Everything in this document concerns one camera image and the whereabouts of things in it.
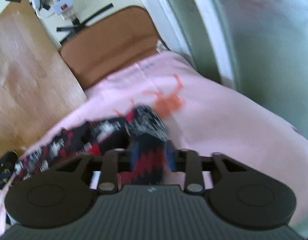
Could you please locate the black red white patterned garment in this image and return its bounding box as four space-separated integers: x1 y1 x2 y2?
14 106 168 185

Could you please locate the pink deer print bedsheet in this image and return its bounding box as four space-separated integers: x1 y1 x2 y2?
0 52 308 239

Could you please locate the brown padded cushion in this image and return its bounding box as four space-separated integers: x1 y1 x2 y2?
60 5 162 89

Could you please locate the wood grain headboard panel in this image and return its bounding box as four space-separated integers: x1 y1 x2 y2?
0 0 86 157

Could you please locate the black and green folded garment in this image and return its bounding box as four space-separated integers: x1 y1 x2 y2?
0 151 19 190

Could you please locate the white framed frosted glass door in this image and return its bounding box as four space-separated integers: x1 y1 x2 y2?
141 0 308 139

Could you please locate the white power strip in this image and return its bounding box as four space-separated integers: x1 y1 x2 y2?
51 0 76 21

